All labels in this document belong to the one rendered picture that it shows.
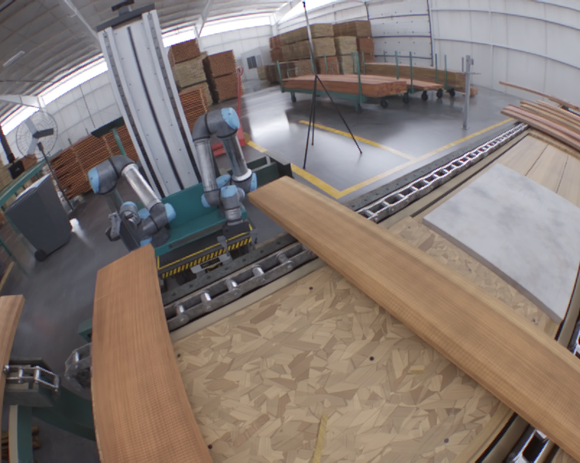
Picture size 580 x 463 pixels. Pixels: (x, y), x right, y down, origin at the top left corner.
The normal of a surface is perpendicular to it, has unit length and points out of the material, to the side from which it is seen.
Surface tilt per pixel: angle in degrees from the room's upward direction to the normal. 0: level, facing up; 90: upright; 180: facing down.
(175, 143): 90
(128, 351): 0
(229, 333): 0
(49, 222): 94
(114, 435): 0
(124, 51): 90
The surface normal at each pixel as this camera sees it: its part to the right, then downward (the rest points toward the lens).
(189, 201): 0.40, 0.52
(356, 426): -0.16, -0.76
